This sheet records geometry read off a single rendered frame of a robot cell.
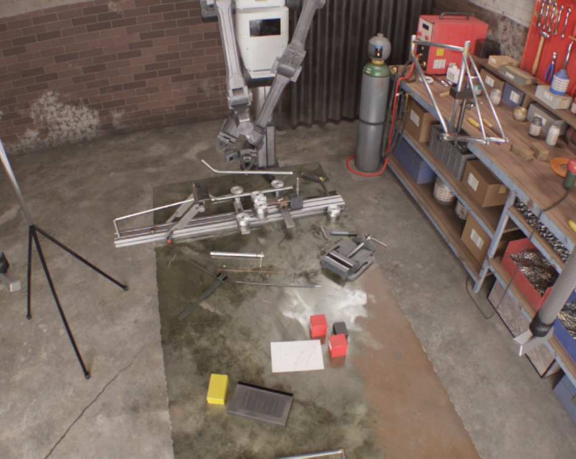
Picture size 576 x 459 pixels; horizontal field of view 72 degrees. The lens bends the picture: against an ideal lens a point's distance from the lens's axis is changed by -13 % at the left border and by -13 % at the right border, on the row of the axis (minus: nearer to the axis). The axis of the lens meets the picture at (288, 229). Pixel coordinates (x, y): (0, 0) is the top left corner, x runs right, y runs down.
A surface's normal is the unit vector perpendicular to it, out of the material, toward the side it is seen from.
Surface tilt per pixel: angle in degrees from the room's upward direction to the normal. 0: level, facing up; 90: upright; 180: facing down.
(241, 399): 0
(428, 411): 0
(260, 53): 90
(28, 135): 90
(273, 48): 90
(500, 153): 0
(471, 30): 90
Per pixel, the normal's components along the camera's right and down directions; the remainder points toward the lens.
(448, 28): 0.25, 0.63
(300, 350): 0.00, -0.76
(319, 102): -0.61, 0.51
